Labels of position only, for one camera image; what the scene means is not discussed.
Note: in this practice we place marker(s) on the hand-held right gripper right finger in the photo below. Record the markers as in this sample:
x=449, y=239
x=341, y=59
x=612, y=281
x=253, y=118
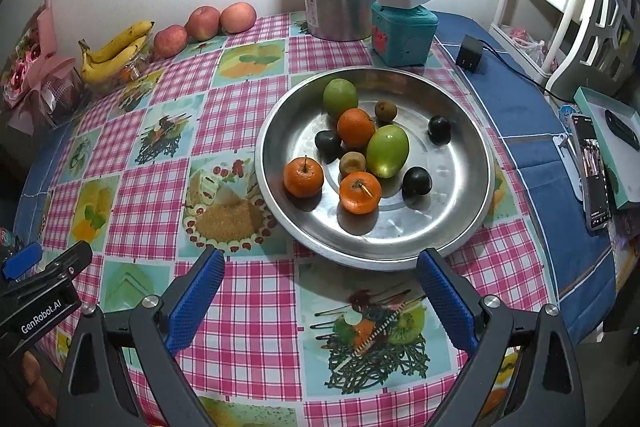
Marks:
x=445, y=302

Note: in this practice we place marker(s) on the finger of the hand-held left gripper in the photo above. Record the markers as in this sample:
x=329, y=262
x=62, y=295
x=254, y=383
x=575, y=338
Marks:
x=21, y=259
x=65, y=263

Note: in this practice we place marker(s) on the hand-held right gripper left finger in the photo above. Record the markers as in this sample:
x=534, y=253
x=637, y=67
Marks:
x=195, y=302

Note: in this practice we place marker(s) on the stainless steel plate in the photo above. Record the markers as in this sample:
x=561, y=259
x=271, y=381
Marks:
x=440, y=217

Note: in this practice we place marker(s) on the dark plum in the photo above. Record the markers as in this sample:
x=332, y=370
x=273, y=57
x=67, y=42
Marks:
x=416, y=181
x=439, y=130
x=327, y=143

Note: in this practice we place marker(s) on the orange tangerine with stem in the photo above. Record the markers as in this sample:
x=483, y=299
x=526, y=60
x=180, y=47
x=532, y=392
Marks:
x=359, y=193

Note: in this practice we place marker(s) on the green mango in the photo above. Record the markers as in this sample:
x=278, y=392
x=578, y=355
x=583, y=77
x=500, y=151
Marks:
x=340, y=98
x=387, y=152

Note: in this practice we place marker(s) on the small orange tangerine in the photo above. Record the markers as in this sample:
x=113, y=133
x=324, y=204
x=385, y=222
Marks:
x=303, y=178

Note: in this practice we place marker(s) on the brown longan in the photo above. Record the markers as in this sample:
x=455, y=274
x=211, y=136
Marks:
x=352, y=163

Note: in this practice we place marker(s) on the brown kiwi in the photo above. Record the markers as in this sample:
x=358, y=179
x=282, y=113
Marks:
x=385, y=111

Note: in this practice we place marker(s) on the person's left hand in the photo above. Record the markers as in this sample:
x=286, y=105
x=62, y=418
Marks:
x=40, y=387

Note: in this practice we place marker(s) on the glass mug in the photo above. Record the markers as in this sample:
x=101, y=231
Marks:
x=6, y=238

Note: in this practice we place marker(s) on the pink checked tablecloth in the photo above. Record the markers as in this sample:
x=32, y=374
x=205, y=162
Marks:
x=250, y=307

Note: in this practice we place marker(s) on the light blue phone stand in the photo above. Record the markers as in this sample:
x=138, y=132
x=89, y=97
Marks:
x=570, y=157

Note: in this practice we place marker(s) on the smartphone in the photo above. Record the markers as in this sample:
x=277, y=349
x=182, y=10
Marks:
x=592, y=172

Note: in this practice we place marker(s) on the clear plastic fruit container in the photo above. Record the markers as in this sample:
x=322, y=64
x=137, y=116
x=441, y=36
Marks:
x=131, y=73

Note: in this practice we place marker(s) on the pink flower bouquet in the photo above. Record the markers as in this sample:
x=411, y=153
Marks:
x=40, y=57

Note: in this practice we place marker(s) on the yellow banana bunch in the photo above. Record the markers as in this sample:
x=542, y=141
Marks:
x=115, y=57

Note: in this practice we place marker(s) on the teal open gift box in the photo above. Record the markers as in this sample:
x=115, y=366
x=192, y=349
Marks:
x=625, y=187

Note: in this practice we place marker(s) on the red apple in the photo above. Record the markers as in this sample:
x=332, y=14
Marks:
x=170, y=42
x=238, y=18
x=202, y=23

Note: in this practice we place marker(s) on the black power adapter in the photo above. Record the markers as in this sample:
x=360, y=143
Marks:
x=470, y=53

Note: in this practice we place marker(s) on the teal plastic box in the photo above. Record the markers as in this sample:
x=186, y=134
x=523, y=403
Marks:
x=405, y=37

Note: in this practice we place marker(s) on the pink plastic bag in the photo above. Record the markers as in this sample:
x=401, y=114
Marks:
x=525, y=42

